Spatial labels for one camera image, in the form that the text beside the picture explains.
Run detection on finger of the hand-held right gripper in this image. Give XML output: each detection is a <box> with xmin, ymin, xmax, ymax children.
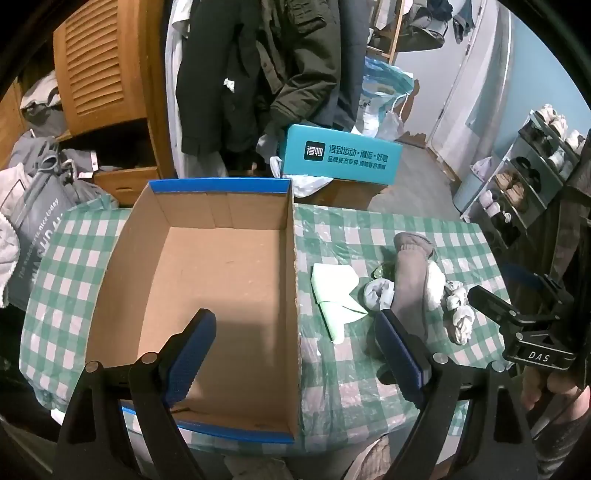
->
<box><xmin>503</xmin><ymin>263</ymin><xmax>555</xmax><ymax>296</ymax></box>
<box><xmin>467</xmin><ymin>285</ymin><xmax>525</xmax><ymax>333</ymax></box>

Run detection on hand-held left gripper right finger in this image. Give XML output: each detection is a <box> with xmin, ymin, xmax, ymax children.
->
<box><xmin>374</xmin><ymin>308</ymin><xmax>539</xmax><ymax>480</ymax></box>

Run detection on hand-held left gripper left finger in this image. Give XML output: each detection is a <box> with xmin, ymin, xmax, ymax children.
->
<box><xmin>55</xmin><ymin>308</ymin><xmax>218</xmax><ymax>480</ymax></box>

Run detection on knotted white sock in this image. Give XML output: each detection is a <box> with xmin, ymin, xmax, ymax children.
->
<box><xmin>442</xmin><ymin>281</ymin><xmax>476</xmax><ymax>346</ymax></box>

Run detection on white fluffy sock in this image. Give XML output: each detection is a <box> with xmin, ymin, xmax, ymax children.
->
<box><xmin>425</xmin><ymin>261</ymin><xmax>447</xmax><ymax>311</ymax></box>

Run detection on grey white sock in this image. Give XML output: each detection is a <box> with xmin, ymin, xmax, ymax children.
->
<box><xmin>362</xmin><ymin>278</ymin><xmax>397</xmax><ymax>311</ymax></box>

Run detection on cardboard shoe box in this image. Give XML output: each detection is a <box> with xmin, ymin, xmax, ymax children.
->
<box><xmin>85</xmin><ymin>179</ymin><xmax>303</xmax><ymax>445</ymax></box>

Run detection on light green cloth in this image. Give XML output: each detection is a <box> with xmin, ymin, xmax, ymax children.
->
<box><xmin>310</xmin><ymin>263</ymin><xmax>370</xmax><ymax>343</ymax></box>

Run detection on person's right forearm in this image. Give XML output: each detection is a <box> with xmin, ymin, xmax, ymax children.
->
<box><xmin>536</xmin><ymin>399</ymin><xmax>591</xmax><ymax>480</ymax></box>

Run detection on person's right hand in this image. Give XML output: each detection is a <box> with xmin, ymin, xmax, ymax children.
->
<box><xmin>521</xmin><ymin>368</ymin><xmax>591</xmax><ymax>412</ymax></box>

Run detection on group of shoes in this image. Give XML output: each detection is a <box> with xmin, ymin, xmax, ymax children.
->
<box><xmin>480</xmin><ymin>104</ymin><xmax>585</xmax><ymax>232</ymax></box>

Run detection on shoe rack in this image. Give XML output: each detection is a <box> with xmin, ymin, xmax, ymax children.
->
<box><xmin>462</xmin><ymin>107</ymin><xmax>588</xmax><ymax>251</ymax></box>

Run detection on light blue bin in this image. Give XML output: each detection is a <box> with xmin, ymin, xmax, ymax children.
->
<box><xmin>452</xmin><ymin>161</ymin><xmax>498</xmax><ymax>214</ymax></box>

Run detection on green checked tablecloth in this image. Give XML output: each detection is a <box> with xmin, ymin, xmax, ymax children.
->
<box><xmin>25</xmin><ymin>196</ymin><xmax>520</xmax><ymax>455</ymax></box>

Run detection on brown cardboard box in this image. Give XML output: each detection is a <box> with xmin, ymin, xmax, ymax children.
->
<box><xmin>294</xmin><ymin>178</ymin><xmax>394</xmax><ymax>211</ymax></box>

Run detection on clear plastic bag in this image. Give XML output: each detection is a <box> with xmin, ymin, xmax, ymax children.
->
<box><xmin>376</xmin><ymin>111</ymin><xmax>405</xmax><ymax>142</ymax></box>

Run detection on white plastic bag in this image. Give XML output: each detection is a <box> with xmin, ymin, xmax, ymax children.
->
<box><xmin>270</xmin><ymin>156</ymin><xmax>334</xmax><ymax>195</ymax></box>

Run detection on grey printed bag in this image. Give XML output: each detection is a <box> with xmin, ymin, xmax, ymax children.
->
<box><xmin>0</xmin><ymin>173</ymin><xmax>117</xmax><ymax>311</ymax></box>

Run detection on white fleece cloth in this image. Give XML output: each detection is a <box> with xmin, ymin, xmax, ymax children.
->
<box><xmin>0</xmin><ymin>211</ymin><xmax>20</xmax><ymax>308</ymax></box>

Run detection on teal printed box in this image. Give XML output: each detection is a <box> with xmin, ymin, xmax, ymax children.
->
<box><xmin>281</xmin><ymin>124</ymin><xmax>403</xmax><ymax>185</ymax></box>

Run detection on blue plastic bag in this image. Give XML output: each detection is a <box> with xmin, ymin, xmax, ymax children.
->
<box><xmin>360</xmin><ymin>58</ymin><xmax>416</xmax><ymax>137</ymax></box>

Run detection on grey hoodie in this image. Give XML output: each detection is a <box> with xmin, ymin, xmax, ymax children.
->
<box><xmin>8</xmin><ymin>135</ymin><xmax>99</xmax><ymax>186</ymax></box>

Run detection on wooden cabinet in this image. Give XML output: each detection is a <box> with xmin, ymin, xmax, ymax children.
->
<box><xmin>0</xmin><ymin>0</ymin><xmax>181</xmax><ymax>208</ymax></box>

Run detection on hanging grey clothes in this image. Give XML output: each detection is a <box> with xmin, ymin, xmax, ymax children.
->
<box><xmin>406</xmin><ymin>0</ymin><xmax>482</xmax><ymax>48</ymax></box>

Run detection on black hanging jacket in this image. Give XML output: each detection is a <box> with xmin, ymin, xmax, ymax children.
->
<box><xmin>175</xmin><ymin>0</ymin><xmax>265</xmax><ymax>156</ymax></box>

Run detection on wooden clothes rack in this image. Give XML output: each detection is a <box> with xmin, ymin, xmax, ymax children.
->
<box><xmin>365</xmin><ymin>0</ymin><xmax>408</xmax><ymax>64</ymax></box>

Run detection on white hanging garment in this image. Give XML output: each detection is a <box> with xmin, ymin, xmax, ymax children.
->
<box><xmin>164</xmin><ymin>0</ymin><xmax>197</xmax><ymax>182</ymax></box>

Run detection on grey folded garment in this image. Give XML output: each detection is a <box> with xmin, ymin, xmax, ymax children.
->
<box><xmin>20</xmin><ymin>74</ymin><xmax>66</xmax><ymax>136</ymax></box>

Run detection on olive hanging jacket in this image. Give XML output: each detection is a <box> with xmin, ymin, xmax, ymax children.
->
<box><xmin>257</xmin><ymin>0</ymin><xmax>370</xmax><ymax>136</ymax></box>

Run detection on wooden louvered cabinet door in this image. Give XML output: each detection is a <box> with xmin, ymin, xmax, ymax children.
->
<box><xmin>53</xmin><ymin>0</ymin><xmax>154</xmax><ymax>137</ymax></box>

